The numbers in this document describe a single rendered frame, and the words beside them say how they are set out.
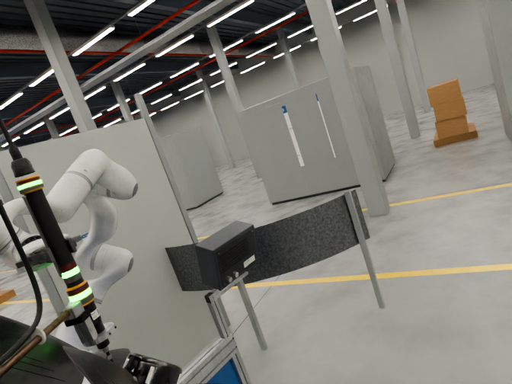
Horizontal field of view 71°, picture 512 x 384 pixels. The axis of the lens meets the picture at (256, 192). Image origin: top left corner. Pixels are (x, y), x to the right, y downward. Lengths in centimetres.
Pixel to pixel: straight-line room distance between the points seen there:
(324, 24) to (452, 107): 430
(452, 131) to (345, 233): 602
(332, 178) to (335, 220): 420
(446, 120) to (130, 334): 724
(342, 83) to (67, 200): 405
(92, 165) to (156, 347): 211
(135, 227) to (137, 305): 59
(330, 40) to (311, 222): 277
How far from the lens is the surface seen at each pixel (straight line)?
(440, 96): 842
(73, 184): 116
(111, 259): 161
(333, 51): 480
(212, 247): 144
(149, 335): 306
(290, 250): 265
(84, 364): 55
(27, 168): 83
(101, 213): 146
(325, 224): 267
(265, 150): 724
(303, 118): 680
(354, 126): 478
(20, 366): 82
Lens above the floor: 161
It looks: 9 degrees down
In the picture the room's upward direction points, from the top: 19 degrees counter-clockwise
